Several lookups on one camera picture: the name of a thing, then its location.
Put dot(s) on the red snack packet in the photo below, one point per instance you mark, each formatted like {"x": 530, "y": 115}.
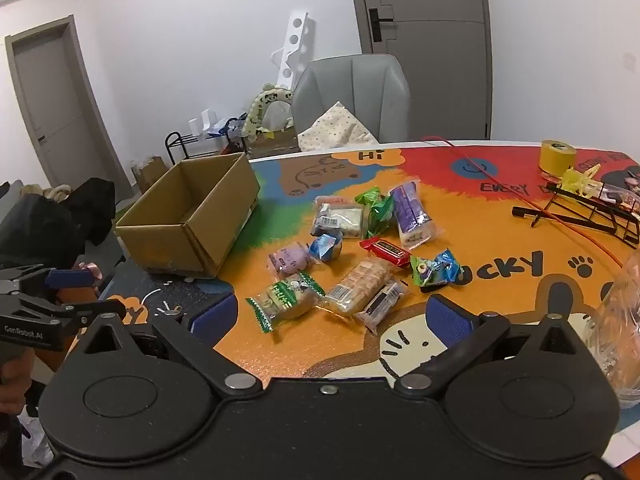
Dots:
{"x": 387, "y": 252}

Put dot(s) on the yellow tape roll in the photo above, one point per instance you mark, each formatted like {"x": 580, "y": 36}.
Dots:
{"x": 556, "y": 157}

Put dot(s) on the black clothing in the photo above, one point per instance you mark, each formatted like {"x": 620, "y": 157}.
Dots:
{"x": 45, "y": 225}

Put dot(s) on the dotted cream cushion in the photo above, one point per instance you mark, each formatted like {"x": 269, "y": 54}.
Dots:
{"x": 335, "y": 127}

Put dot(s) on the white plastic holder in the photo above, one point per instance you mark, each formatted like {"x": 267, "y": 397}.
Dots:
{"x": 200, "y": 125}

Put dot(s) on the pink mochi packet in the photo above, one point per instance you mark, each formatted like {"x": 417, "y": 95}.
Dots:
{"x": 290, "y": 258}

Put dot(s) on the green snack packet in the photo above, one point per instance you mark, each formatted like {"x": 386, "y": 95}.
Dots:
{"x": 378, "y": 212}

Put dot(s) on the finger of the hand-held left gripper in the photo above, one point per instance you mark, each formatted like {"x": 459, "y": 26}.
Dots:
{"x": 70, "y": 278}
{"x": 90, "y": 310}

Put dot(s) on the brown paper bag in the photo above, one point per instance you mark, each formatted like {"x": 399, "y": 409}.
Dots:
{"x": 149, "y": 175}

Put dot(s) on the grey chair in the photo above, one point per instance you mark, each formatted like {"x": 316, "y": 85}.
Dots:
{"x": 370, "y": 90}

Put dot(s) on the yellow plastic clip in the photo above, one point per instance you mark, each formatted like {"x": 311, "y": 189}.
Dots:
{"x": 580, "y": 182}

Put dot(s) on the person's left hand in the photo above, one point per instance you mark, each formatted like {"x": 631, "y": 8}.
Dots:
{"x": 12, "y": 385}

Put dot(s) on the black shoe rack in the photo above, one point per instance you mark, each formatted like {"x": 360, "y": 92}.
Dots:
{"x": 185, "y": 147}

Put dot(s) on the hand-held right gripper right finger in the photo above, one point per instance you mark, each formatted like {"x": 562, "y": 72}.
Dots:
{"x": 447, "y": 320}

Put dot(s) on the grey panelled door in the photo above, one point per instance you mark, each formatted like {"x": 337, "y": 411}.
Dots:
{"x": 435, "y": 70}

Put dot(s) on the blue plastic bag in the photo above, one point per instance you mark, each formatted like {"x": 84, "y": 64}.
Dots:
{"x": 225, "y": 127}

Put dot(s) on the blue green candy packet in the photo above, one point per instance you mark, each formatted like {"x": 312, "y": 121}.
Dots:
{"x": 436, "y": 269}

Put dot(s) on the long purple snack packet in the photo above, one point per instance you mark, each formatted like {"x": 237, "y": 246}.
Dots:
{"x": 412, "y": 215}

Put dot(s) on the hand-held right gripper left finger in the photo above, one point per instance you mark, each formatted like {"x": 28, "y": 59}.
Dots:
{"x": 215, "y": 317}

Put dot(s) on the small blue snack packet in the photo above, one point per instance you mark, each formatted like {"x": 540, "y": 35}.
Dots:
{"x": 325, "y": 247}

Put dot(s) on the clear cracker packet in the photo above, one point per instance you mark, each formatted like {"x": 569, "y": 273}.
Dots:
{"x": 357, "y": 282}

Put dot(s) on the white snack packet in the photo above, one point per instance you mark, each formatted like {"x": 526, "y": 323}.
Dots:
{"x": 339, "y": 218}

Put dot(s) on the dark cookie packet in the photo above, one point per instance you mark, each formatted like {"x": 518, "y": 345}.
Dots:
{"x": 382, "y": 305}

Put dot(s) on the green white bread packet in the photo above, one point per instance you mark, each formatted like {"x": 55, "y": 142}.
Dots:
{"x": 285, "y": 298}

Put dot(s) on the white perforated board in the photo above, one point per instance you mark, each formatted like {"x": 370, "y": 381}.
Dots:
{"x": 292, "y": 50}

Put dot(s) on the clear plastic bag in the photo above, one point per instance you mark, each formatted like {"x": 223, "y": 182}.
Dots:
{"x": 617, "y": 335}

